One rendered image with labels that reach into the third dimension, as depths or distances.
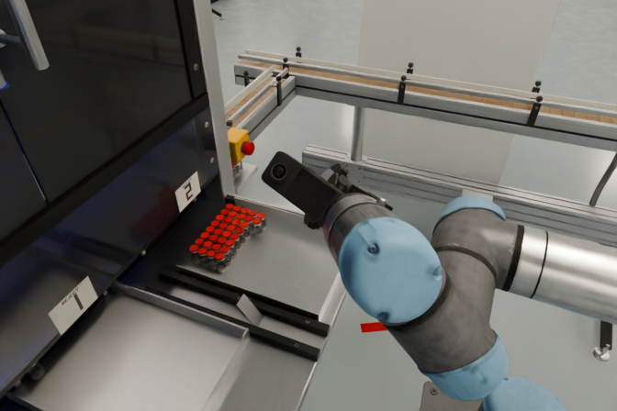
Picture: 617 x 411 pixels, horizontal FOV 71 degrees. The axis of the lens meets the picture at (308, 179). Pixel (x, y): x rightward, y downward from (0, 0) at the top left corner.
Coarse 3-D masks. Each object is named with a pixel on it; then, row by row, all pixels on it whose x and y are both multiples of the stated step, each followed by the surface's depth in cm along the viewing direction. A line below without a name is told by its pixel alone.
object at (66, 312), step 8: (88, 280) 76; (80, 288) 74; (88, 288) 76; (72, 296) 73; (80, 296) 75; (88, 296) 77; (96, 296) 79; (64, 304) 72; (72, 304) 74; (88, 304) 77; (56, 312) 71; (64, 312) 72; (72, 312) 74; (80, 312) 76; (56, 320) 71; (64, 320) 73; (72, 320) 74; (64, 328) 73
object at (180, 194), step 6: (192, 180) 100; (192, 186) 100; (198, 186) 103; (180, 192) 96; (186, 192) 99; (192, 192) 101; (198, 192) 104; (180, 198) 97; (186, 198) 99; (192, 198) 102; (180, 204) 97; (186, 204) 100; (180, 210) 98
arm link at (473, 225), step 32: (448, 224) 48; (480, 224) 46; (512, 224) 47; (480, 256) 43; (512, 256) 44; (544, 256) 43; (576, 256) 42; (608, 256) 42; (512, 288) 45; (544, 288) 43; (576, 288) 42; (608, 288) 41; (608, 320) 42
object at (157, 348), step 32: (128, 288) 91; (96, 320) 88; (128, 320) 88; (160, 320) 88; (192, 320) 88; (224, 320) 84; (64, 352) 82; (96, 352) 82; (128, 352) 82; (160, 352) 82; (192, 352) 82; (224, 352) 82; (32, 384) 77; (64, 384) 77; (96, 384) 77; (128, 384) 77; (160, 384) 77; (192, 384) 77
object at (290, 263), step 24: (288, 216) 110; (264, 240) 106; (288, 240) 106; (312, 240) 106; (192, 264) 100; (240, 264) 100; (264, 264) 100; (288, 264) 100; (312, 264) 100; (336, 264) 100; (240, 288) 91; (264, 288) 94; (288, 288) 94; (312, 288) 94; (312, 312) 85
